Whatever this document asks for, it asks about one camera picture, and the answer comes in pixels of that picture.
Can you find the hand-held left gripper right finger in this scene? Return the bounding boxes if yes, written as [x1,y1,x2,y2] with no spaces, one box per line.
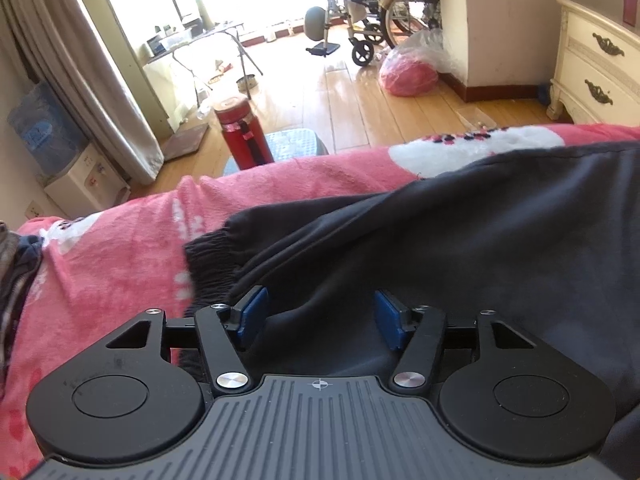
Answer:
[374,289,538,396]

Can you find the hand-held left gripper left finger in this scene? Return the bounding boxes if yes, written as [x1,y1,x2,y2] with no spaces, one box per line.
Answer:
[105,285,271,401]

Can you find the dark navy pants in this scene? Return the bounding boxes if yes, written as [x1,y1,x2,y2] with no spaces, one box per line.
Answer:
[182,141,640,461]

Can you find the pink floral blanket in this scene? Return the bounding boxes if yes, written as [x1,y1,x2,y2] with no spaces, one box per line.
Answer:
[0,122,640,480]

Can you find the red thermos bottle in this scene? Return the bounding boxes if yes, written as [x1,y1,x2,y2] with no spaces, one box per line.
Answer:
[214,94,275,171]

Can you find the blue textured stool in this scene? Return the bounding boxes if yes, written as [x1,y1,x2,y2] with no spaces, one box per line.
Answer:
[222,129,331,177]

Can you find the brown floor board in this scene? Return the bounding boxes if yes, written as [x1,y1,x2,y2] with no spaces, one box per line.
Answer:
[162,122,210,162]

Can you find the white water dispenser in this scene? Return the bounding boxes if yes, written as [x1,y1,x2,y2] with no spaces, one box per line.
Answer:
[42,142,132,221]

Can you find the plastic bag with pink contents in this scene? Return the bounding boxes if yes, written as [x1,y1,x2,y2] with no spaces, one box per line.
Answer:
[378,27,461,97]

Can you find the folding table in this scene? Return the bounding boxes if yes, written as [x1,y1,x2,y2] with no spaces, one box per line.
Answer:
[142,22,263,96]

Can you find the clear plastic box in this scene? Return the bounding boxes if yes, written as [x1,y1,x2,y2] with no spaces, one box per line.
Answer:
[159,30,193,52]

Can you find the wheelchair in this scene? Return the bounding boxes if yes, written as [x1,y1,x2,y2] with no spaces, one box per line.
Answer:
[305,0,443,67]

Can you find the cream nightstand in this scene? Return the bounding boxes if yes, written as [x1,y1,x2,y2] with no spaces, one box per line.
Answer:
[546,0,640,126]

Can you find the beige curtain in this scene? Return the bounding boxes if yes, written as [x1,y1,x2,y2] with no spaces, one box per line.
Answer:
[0,0,166,186]

